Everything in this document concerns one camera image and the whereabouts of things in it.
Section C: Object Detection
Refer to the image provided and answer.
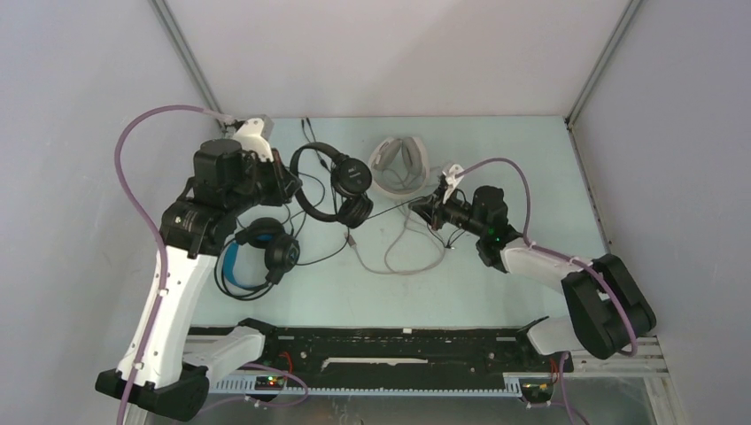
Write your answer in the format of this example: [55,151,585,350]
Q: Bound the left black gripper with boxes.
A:
[226,148,303,215]

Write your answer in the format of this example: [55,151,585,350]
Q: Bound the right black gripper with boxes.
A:
[408,182,487,238]

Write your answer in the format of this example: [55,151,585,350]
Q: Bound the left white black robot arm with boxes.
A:
[96,137,301,424]

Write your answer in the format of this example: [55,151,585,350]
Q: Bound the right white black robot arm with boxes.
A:
[409,186,657,370]

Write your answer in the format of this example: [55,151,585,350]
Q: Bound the white headphones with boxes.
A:
[368,136,431,200]

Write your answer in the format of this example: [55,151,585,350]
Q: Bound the black blue headphones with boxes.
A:
[213,217,301,302]

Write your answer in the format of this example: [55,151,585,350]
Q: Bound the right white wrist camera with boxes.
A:
[438,163,464,204]

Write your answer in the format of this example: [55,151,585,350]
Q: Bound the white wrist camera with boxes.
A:
[438,163,464,204]
[227,115,275,163]

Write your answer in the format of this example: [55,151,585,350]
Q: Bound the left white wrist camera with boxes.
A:
[227,115,275,163]

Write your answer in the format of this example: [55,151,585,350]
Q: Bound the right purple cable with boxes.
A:
[460,157,639,359]

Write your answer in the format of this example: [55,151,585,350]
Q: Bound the black blue headphone cable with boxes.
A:
[213,117,352,301]

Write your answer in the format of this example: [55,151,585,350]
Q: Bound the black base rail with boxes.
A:
[258,326,575,393]

